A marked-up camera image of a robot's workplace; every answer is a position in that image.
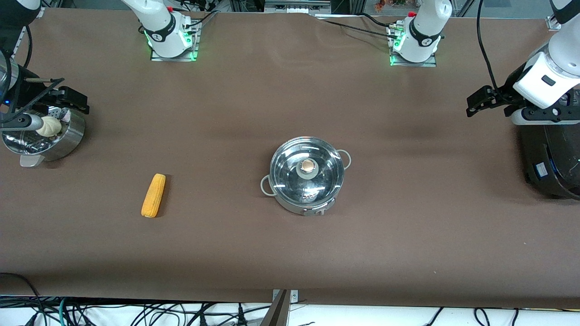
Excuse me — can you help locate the black round appliance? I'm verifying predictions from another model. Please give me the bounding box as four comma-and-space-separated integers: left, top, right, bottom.
519, 88, 580, 201

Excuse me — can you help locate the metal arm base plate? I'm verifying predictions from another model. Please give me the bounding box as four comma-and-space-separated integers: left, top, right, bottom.
150, 20, 200, 62
389, 23, 438, 67

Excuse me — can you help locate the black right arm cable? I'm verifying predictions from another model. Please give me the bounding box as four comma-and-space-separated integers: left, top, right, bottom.
0, 25, 65, 125

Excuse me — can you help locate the metal clamp bracket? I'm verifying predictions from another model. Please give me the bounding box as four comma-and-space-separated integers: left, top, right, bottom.
272, 289, 299, 304

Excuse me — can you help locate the yellow corn cob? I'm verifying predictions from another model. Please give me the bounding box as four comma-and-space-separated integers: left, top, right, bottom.
141, 173, 166, 218

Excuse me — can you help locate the glass lid with gold knob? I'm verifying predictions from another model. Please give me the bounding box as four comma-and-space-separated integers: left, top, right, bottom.
270, 137, 345, 204

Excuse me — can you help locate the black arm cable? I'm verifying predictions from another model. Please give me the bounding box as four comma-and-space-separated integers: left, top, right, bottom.
0, 25, 65, 125
476, 0, 504, 98

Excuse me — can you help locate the steel pot with grey handles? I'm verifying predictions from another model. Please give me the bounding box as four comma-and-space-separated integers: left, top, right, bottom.
260, 136, 352, 216

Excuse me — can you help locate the grey metal pole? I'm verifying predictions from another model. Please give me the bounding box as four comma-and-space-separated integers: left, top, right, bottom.
260, 290, 291, 326

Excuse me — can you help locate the grey metal box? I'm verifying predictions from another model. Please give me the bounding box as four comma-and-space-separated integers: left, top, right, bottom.
264, 0, 332, 15

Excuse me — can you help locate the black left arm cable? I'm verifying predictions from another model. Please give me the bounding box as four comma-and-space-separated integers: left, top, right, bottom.
476, 0, 504, 98

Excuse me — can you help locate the white steamed bun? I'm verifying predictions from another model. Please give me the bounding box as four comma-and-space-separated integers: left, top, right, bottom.
35, 116, 62, 137

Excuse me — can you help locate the aluminium frame rail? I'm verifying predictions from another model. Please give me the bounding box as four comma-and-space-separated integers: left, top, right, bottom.
10, 8, 46, 59

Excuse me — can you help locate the brown table cover sheet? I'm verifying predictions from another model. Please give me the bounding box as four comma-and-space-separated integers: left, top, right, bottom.
0, 8, 580, 309

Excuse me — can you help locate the steel steamer pot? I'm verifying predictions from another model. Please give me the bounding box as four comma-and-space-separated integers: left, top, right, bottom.
1, 106, 86, 168

